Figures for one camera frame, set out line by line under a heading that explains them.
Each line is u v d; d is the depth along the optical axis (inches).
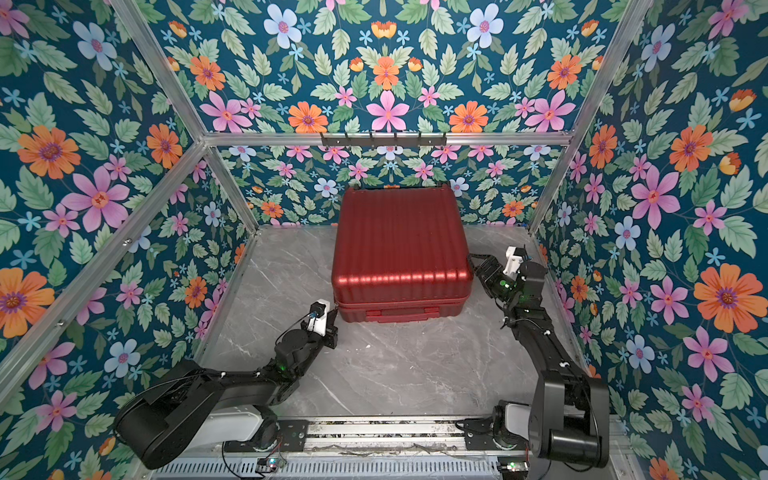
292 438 28.9
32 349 19.7
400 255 67.4
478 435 28.7
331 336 30.1
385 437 29.5
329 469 28.9
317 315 28.3
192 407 17.4
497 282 28.9
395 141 35.9
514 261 30.2
